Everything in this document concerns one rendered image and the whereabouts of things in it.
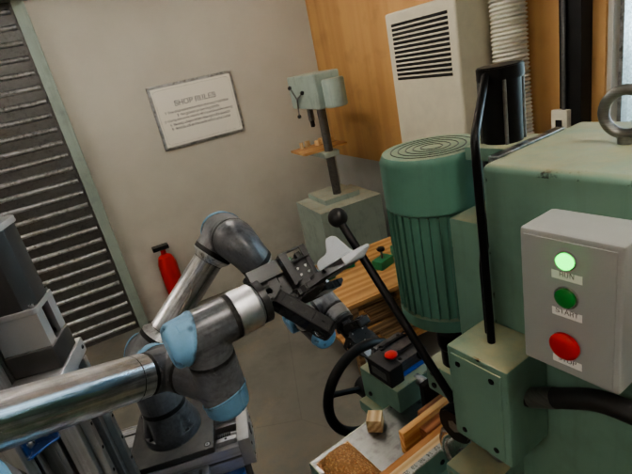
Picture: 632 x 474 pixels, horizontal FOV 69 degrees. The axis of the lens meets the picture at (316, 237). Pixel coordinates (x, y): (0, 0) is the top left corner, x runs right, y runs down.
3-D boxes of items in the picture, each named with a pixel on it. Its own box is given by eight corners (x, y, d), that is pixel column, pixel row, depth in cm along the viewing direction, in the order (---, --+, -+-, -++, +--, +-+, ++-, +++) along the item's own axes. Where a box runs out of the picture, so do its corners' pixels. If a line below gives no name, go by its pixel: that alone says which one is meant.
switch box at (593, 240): (554, 331, 55) (552, 206, 50) (649, 367, 47) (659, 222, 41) (523, 355, 52) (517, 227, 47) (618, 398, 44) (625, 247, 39)
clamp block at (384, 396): (405, 367, 123) (401, 339, 120) (445, 391, 112) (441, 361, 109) (363, 396, 117) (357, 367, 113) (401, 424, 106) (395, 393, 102)
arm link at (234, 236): (248, 218, 117) (346, 332, 140) (235, 210, 127) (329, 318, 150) (214, 249, 115) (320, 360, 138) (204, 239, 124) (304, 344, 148)
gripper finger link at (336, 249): (350, 219, 77) (305, 250, 78) (370, 247, 75) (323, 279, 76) (354, 223, 80) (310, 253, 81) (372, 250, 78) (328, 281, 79)
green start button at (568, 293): (555, 304, 46) (554, 283, 46) (578, 311, 44) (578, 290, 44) (551, 307, 46) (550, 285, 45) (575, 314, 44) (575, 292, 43)
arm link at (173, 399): (142, 425, 116) (123, 382, 111) (135, 397, 128) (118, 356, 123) (188, 402, 121) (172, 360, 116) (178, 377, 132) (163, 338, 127)
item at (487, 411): (491, 402, 70) (484, 317, 64) (548, 434, 62) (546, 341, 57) (453, 433, 66) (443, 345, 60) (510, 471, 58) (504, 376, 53)
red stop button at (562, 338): (552, 350, 49) (552, 326, 48) (581, 362, 46) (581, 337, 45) (546, 355, 48) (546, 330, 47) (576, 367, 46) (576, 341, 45)
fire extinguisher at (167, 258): (193, 304, 384) (170, 238, 362) (197, 312, 367) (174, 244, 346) (171, 312, 377) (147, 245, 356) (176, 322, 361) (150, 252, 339)
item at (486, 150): (501, 177, 71) (495, 61, 65) (551, 181, 65) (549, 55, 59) (467, 193, 68) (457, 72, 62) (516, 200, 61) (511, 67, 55)
